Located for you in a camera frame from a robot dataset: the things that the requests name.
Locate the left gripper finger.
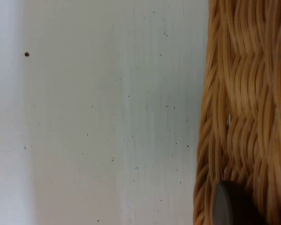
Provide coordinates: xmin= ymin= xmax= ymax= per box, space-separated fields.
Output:
xmin=213 ymin=180 xmax=271 ymax=225

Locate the brown wicker basket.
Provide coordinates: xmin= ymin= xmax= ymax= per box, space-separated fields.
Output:
xmin=193 ymin=0 xmax=281 ymax=225

